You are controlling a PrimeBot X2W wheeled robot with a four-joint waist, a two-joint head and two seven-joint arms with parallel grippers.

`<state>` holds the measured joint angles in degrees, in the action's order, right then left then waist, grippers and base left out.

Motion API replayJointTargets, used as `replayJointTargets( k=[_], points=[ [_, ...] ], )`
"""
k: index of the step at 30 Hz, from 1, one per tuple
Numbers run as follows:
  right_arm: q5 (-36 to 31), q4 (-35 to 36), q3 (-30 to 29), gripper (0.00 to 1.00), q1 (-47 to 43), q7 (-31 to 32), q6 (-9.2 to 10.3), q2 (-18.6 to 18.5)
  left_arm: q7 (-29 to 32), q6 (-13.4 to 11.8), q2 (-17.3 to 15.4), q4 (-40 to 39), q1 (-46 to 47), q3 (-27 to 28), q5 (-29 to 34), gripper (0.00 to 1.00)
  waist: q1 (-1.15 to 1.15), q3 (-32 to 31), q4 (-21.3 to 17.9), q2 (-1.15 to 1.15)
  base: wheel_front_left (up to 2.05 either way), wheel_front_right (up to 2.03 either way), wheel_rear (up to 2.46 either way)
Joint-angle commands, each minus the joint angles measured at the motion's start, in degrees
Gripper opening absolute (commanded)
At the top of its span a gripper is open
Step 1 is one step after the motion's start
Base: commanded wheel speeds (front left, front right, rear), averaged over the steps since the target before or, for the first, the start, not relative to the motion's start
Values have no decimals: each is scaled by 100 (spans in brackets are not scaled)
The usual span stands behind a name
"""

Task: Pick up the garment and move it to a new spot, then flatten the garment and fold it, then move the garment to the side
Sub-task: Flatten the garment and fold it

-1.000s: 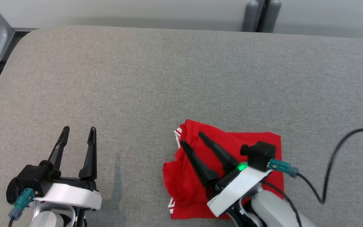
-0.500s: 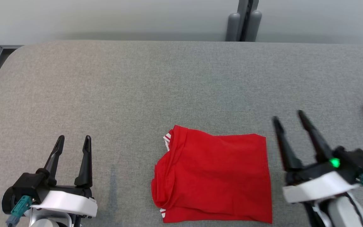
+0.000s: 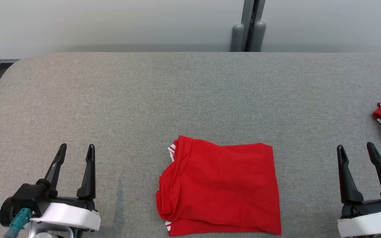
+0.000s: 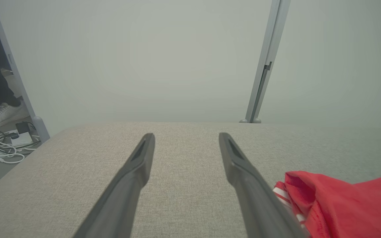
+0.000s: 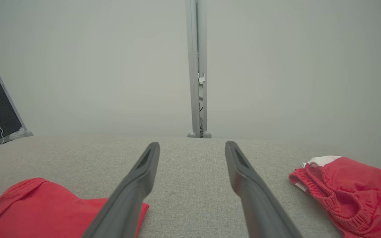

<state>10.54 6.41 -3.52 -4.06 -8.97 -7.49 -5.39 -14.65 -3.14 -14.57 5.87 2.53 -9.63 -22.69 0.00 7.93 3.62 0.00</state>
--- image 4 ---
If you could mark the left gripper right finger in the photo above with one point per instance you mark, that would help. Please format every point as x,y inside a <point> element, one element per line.
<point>260,205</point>

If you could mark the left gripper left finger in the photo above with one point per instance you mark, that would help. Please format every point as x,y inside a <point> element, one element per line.
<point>121,201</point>

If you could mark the red basketball jersey white trim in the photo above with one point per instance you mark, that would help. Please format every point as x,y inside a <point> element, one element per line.
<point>349,208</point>

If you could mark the white power strip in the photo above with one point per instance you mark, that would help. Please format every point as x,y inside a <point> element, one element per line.
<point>21,139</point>

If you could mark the black power adapter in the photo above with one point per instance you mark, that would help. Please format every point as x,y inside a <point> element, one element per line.
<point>22,127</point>

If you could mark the white sneaker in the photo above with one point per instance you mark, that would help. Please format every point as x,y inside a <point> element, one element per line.
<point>2,115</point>

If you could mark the grey double partition post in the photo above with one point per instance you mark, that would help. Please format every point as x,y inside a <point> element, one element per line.
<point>270,49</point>

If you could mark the grey single partition post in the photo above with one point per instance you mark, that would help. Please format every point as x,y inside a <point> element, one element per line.
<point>18,82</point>

